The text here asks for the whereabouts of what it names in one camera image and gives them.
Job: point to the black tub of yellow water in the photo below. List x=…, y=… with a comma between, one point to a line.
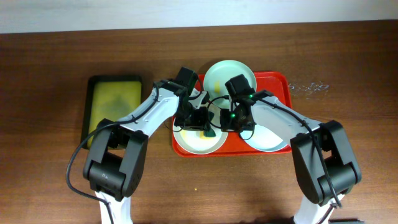
x=111, y=97

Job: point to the mint green plate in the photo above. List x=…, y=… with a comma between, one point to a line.
x=219, y=73

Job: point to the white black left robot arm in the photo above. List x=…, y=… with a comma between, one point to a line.
x=115, y=162

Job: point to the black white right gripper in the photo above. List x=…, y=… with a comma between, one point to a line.
x=226, y=127

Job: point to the red plastic tray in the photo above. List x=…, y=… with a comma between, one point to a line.
x=274, y=82

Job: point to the yellow green scrub sponge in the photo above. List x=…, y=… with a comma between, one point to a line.
x=207, y=134

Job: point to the light blue plate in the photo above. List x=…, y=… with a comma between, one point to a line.
x=263, y=139

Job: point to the white plate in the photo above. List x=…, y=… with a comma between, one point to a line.
x=194, y=143

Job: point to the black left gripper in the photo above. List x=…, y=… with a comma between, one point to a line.
x=193, y=125

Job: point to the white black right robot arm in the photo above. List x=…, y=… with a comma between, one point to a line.
x=326, y=167

